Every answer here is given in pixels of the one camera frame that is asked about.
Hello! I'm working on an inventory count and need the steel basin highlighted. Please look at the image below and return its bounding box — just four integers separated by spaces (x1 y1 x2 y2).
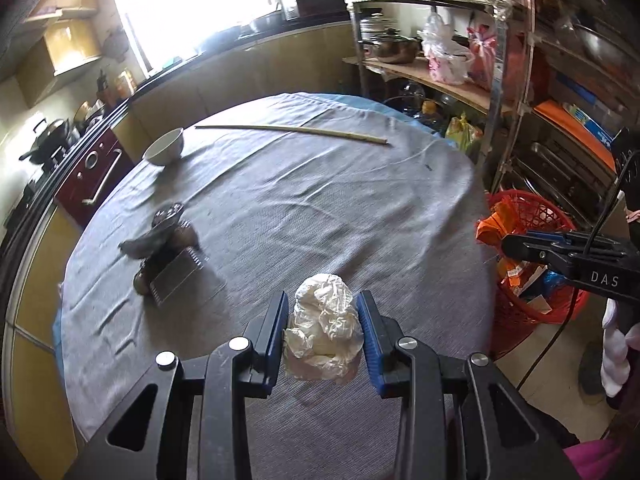
570 22 640 68

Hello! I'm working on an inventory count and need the white bowl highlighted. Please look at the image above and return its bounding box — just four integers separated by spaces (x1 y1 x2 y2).
144 127 185 167

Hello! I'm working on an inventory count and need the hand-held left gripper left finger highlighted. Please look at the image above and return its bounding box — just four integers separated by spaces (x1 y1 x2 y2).
90 292 291 480

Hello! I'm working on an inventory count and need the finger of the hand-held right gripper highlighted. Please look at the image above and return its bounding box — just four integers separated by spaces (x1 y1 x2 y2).
501 234 571 263
525 230 616 253

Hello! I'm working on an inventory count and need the black gas stove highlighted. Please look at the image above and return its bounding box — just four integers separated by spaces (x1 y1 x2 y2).
5 160 53 226

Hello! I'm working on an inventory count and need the dark red oven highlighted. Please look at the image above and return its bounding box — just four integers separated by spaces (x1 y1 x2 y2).
54 130 135 228

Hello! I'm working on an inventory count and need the bright window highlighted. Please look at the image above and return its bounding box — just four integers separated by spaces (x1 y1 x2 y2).
102 0 273 73

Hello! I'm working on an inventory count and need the ribbed metal tray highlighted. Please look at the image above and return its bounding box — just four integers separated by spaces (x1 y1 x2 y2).
150 247 208 307

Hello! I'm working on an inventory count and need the orange board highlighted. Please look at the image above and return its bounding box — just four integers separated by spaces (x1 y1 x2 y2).
532 100 617 171

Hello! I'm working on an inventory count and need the steel pot with lid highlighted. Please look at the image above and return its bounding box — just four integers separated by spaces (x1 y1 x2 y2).
362 34 421 64

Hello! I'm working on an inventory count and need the dark countertop appliance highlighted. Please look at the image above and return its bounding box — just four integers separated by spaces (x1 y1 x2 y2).
279 0 351 22

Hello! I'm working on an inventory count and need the red plastic bag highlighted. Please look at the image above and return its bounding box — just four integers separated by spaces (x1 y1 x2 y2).
467 20 501 91

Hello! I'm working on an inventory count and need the thin black cable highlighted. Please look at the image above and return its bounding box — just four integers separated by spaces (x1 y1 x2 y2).
517 152 636 393

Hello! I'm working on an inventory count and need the red plastic basket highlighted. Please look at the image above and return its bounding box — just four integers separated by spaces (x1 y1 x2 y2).
482 190 591 325

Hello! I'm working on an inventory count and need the light blue undercloth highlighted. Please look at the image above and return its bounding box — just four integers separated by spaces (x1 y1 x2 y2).
320 91 458 151

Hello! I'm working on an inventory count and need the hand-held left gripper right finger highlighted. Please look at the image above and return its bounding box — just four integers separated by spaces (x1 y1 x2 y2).
356 290 576 480

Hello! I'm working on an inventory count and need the orange carton box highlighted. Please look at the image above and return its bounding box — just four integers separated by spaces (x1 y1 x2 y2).
475 210 521 247

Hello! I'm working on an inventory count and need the metal shelf rack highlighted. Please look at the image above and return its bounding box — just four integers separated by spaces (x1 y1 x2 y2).
344 0 640 241

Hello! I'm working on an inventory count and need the black wok with lid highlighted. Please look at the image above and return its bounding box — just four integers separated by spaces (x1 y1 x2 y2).
20 119 71 163

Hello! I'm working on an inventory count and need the yellow plastic bag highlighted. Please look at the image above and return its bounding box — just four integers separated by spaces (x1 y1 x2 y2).
445 112 483 156

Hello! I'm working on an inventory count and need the long wooden stick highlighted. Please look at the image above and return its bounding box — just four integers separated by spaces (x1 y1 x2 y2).
195 124 389 146

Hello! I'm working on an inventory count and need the open yellow wall shelf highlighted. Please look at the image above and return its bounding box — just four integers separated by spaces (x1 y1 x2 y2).
15 7 103 108

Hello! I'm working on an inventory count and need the white paper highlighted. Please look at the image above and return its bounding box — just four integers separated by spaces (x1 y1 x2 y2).
282 272 365 382

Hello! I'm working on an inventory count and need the grey tablecloth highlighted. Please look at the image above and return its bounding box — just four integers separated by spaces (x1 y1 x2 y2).
59 92 493 480

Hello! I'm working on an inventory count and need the grey hanging rag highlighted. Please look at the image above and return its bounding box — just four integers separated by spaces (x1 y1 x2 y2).
102 30 131 59

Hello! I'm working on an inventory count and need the blue plastic bag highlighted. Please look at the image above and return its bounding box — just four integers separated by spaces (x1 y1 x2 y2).
542 270 572 302

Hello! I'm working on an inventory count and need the stacked steel pot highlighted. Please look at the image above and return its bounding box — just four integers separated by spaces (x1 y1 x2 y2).
359 12 401 41

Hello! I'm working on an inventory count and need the clear plastic bag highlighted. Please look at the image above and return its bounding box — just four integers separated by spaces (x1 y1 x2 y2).
419 12 473 86

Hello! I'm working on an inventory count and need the cardboard piece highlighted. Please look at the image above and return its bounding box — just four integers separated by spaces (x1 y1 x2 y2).
525 292 552 317

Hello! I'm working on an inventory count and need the pink clothing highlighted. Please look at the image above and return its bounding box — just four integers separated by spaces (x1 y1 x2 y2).
565 410 640 480

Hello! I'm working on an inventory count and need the clear water jug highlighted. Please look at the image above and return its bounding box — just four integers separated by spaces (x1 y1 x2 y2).
387 82 426 116

